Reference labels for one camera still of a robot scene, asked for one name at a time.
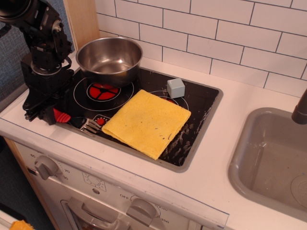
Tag yellow folded cloth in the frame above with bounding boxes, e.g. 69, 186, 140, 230
102, 90, 191, 160

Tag grey right oven knob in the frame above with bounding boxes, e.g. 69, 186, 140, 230
126, 198, 157, 227

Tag wooden side post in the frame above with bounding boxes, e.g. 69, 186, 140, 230
63, 0, 100, 50

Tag red handled metal fork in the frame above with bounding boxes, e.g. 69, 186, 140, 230
53, 108, 101, 136

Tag grey oven knob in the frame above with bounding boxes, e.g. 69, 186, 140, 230
126, 198, 157, 227
35, 156, 59, 180

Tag grey left oven knob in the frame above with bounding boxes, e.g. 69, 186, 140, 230
35, 156, 59, 180

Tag black toy stovetop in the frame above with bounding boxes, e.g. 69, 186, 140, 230
68, 69, 223, 173

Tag grey blue toy block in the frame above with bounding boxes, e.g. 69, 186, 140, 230
167, 78, 185, 99

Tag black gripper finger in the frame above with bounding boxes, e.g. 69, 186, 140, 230
55, 92, 72, 115
38, 106, 56, 125

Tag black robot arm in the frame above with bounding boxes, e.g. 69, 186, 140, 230
0, 0, 74, 125

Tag grey oven door handle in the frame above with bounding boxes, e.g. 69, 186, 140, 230
68, 198, 132, 230

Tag stainless steel pot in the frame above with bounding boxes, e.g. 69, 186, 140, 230
76, 37, 143, 88

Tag grey plastic sink basin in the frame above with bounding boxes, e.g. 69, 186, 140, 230
228, 108, 307, 221

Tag orange black object on floor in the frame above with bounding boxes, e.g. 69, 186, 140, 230
9, 220, 34, 230

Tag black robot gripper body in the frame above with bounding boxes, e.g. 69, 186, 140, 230
21, 55, 74, 122

